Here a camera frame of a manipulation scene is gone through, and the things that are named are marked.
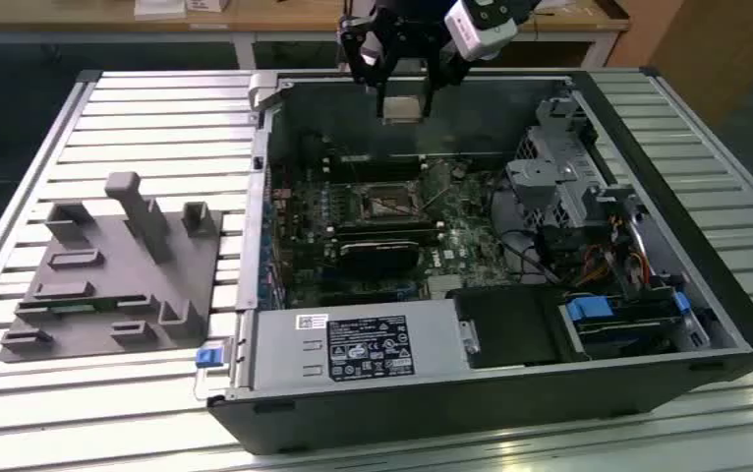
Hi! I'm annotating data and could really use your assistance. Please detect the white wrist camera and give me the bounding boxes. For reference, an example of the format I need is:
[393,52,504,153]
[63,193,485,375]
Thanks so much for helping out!
[443,0,521,63]

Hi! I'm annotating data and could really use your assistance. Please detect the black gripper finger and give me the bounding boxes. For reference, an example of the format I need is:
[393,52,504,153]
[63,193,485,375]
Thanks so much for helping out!
[340,17,396,120]
[421,44,479,119]

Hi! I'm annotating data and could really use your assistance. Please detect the silver square CPU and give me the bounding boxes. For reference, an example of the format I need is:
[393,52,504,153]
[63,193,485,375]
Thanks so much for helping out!
[381,94,428,126]

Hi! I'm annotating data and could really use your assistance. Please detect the RAM slot with black clips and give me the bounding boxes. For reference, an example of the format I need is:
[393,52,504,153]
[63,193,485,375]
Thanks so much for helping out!
[324,171,421,182]
[324,161,421,169]

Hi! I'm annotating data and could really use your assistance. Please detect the green motherboard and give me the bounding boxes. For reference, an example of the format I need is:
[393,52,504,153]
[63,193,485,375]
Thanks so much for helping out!
[262,155,516,309]

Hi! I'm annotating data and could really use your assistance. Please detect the thick black cable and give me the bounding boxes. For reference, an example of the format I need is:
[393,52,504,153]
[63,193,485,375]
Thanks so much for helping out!
[499,229,568,289]

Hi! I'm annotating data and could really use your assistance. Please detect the orange and yellow wires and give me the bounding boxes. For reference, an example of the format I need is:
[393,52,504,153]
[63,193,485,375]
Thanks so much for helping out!
[577,242,648,287]

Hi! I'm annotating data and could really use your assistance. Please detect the black plastic shroud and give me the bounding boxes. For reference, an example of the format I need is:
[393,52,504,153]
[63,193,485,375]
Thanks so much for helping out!
[447,286,589,371]

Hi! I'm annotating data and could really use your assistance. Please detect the black and silver PC case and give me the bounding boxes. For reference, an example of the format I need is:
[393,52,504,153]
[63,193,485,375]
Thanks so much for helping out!
[205,68,753,456]

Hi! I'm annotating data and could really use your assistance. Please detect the CPU socket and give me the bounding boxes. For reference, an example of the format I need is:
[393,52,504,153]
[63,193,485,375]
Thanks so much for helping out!
[361,183,428,223]

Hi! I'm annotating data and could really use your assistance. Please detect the silver power supply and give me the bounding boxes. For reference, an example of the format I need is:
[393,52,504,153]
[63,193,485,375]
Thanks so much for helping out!
[248,298,463,400]

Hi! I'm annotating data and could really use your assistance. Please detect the blue disk carrier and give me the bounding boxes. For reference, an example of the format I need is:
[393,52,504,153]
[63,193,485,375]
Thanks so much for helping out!
[564,293,619,328]

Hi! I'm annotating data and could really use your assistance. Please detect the wooden desk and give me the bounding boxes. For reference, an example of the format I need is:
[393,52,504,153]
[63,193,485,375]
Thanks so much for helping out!
[0,0,633,71]

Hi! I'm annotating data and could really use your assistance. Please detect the silver finned chipset heatsink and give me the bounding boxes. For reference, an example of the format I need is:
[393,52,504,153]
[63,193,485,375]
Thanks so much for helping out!
[428,274,461,297]

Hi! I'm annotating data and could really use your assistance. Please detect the wooden cabinet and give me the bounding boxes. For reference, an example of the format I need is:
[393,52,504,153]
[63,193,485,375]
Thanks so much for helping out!
[611,0,753,130]

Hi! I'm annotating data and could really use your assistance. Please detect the blue case latch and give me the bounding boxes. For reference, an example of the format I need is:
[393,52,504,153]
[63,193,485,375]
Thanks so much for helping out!
[194,346,229,370]

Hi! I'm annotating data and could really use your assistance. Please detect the grey parts rack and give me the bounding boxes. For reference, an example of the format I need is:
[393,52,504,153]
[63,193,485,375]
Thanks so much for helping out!
[0,171,229,364]

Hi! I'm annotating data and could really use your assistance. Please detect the thin wire locking lever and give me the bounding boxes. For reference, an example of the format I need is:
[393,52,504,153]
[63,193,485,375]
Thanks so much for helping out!
[423,184,453,209]

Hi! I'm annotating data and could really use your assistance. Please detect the green RAM stick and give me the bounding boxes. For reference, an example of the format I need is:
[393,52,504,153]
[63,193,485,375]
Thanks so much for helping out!
[47,301,122,314]

